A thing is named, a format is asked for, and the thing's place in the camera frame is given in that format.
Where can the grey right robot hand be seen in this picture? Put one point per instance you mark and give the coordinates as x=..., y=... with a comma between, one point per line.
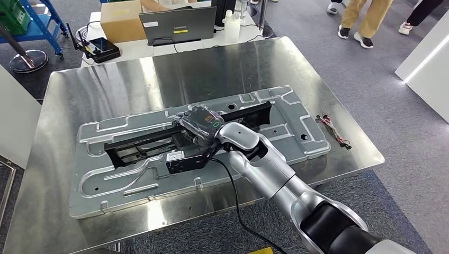
x=201, y=122

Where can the black plastic plate bracket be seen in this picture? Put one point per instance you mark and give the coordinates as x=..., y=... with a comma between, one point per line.
x=245, y=115

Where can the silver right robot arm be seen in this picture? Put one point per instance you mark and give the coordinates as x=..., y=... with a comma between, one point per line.
x=266, y=171

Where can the person's forearm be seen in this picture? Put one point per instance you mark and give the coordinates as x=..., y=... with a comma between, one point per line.
x=154, y=5

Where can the stainless steel workbench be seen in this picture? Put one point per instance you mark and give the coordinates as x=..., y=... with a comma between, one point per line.
x=105, y=77

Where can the stamped sheet metal panel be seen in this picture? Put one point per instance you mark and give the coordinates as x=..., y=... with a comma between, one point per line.
x=298, y=122

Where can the white plastic bottle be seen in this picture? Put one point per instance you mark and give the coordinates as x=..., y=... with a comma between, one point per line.
x=232, y=29

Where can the white desk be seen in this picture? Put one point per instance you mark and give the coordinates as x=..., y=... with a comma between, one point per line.
x=135, y=49

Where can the grey laptop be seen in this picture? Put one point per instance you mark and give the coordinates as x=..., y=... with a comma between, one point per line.
x=175, y=24

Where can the dark barrier stanchion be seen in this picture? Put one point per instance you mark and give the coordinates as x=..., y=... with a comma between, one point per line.
x=267, y=31

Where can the black router with antennas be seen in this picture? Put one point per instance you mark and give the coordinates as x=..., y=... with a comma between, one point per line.
x=103, y=49

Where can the brown cardboard box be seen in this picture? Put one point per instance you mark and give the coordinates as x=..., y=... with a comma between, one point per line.
x=121, y=22

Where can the person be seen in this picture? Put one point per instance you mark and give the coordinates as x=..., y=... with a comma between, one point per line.
x=332, y=7
x=368, y=14
x=424, y=10

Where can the chrome barrier stanchion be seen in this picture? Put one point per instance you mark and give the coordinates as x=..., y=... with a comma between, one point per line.
x=28, y=61

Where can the white flat panel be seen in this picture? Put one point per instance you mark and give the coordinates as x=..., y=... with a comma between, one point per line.
x=17, y=115

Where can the blue metal cart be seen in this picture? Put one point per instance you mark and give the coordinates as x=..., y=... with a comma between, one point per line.
x=38, y=31

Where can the green plastic bin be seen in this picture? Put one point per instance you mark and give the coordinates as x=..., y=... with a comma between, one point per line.
x=14, y=15

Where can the white lit booth panel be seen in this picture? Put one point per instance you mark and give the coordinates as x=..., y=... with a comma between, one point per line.
x=431, y=80

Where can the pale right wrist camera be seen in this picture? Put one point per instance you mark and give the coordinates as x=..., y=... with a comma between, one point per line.
x=174, y=156

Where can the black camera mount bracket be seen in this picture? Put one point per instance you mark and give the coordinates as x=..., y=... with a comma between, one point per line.
x=189, y=165

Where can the chrome tube frame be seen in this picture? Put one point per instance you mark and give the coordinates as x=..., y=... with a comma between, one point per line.
x=10, y=186

